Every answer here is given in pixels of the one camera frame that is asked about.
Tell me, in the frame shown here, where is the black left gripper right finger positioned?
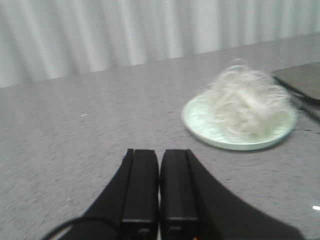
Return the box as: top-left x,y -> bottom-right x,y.
160,149 -> 303,240

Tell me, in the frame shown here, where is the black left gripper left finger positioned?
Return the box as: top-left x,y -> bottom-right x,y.
51,149 -> 159,240

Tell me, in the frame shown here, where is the white vermicelli noodle bundle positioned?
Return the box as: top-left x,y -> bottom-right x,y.
200,58 -> 298,142

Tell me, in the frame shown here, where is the light green round plate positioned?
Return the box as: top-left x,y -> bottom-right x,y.
181,95 -> 297,151

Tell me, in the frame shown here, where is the silver black kitchen scale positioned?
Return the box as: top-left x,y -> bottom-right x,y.
273,62 -> 320,122

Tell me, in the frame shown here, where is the white pleated curtain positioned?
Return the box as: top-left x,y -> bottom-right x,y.
0,0 -> 320,87

